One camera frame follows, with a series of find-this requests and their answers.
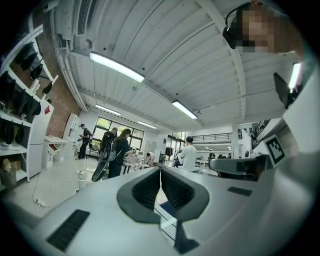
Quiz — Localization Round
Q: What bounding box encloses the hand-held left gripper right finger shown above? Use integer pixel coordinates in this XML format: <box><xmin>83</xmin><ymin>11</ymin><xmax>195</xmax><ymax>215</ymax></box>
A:
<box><xmin>160</xmin><ymin>166</ymin><xmax>211</xmax><ymax>222</ymax></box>

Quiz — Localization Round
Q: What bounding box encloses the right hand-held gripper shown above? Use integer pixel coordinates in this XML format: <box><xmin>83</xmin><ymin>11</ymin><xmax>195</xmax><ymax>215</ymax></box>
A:
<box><xmin>209</xmin><ymin>134</ymin><xmax>286</xmax><ymax>182</ymax></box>

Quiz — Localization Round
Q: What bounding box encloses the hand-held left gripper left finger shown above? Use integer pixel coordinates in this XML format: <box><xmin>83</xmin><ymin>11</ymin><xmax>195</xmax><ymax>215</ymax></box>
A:
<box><xmin>116</xmin><ymin>166</ymin><xmax>161</xmax><ymax>224</ymax></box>

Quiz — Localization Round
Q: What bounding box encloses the checkered cloth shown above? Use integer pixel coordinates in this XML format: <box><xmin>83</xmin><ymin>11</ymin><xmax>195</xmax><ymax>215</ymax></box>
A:
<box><xmin>123</xmin><ymin>153</ymin><xmax>144</xmax><ymax>171</ymax></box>

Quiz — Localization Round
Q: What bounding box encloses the long ceiling light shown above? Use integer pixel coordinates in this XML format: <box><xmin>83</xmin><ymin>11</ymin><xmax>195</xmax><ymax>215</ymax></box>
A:
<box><xmin>137</xmin><ymin>120</ymin><xmax>158</xmax><ymax>130</ymax></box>
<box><xmin>171</xmin><ymin>99</ymin><xmax>199</xmax><ymax>120</ymax></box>
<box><xmin>89</xmin><ymin>51</ymin><xmax>146</xmax><ymax>84</ymax></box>
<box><xmin>95</xmin><ymin>103</ymin><xmax>122</xmax><ymax>117</ymax></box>

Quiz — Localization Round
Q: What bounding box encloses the large black framed window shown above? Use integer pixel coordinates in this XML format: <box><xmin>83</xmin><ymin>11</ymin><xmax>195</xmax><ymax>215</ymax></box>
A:
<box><xmin>92</xmin><ymin>115</ymin><xmax>146</xmax><ymax>154</ymax></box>

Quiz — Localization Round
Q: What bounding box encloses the low white cabinet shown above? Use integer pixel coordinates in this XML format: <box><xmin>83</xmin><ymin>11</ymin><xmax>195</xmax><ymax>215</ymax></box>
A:
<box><xmin>41</xmin><ymin>135</ymin><xmax>70</xmax><ymax>170</ymax></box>

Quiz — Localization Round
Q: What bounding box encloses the white cabinet with red sticker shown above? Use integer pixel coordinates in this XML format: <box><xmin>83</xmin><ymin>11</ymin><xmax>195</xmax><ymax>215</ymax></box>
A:
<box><xmin>27</xmin><ymin>98</ymin><xmax>56</xmax><ymax>180</ymax></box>

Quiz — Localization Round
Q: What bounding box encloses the white shelving unit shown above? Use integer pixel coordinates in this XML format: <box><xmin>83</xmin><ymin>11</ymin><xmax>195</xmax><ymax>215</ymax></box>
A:
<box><xmin>0</xmin><ymin>24</ymin><xmax>60</xmax><ymax>191</ymax></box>

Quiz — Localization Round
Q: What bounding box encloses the person's head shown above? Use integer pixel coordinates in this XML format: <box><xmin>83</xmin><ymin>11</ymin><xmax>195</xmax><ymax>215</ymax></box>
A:
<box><xmin>236</xmin><ymin>0</ymin><xmax>305</xmax><ymax>57</ymax></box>

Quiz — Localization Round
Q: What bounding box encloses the white ceiling air conditioner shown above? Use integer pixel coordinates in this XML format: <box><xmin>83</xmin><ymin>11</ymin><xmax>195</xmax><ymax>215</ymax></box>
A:
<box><xmin>53</xmin><ymin>0</ymin><xmax>95</xmax><ymax>51</ymax></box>

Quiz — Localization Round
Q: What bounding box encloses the black head-worn camera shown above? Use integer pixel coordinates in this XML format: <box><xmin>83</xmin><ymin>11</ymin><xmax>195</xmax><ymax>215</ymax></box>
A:
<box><xmin>222</xmin><ymin>1</ymin><xmax>245</xmax><ymax>50</ymax></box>

